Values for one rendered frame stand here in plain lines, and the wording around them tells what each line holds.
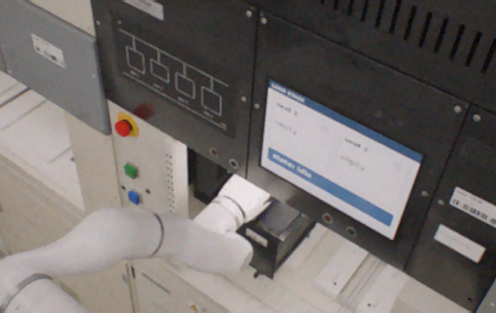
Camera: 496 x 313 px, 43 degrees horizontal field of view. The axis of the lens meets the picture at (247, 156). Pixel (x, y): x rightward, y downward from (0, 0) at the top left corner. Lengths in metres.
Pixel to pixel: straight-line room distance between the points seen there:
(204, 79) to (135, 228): 0.30
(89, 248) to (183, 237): 0.24
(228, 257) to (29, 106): 1.23
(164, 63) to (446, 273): 0.63
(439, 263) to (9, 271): 0.70
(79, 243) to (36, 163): 1.12
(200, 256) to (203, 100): 0.30
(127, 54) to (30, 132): 0.98
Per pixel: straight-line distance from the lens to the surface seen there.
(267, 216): 1.71
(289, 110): 1.06
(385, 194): 1.06
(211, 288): 1.74
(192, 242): 1.22
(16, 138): 2.21
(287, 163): 1.15
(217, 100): 1.17
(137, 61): 1.28
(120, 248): 1.04
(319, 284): 1.73
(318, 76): 0.99
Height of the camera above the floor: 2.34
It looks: 46 degrees down
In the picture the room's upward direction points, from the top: 4 degrees clockwise
